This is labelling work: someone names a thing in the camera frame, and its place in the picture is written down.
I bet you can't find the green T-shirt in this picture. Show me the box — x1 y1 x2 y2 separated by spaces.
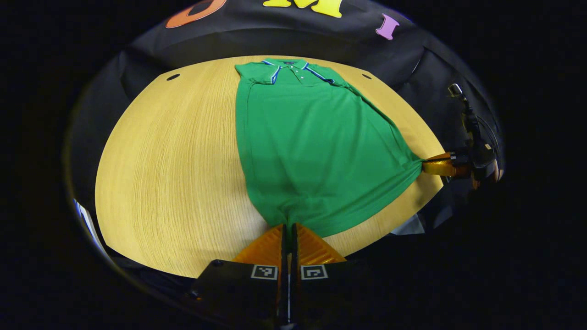
234 58 425 239

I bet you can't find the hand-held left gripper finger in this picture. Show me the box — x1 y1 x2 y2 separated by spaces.
192 223 288 328
290 223 367 328

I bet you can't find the computer monitor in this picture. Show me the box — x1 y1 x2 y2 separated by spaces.
73 198 110 259

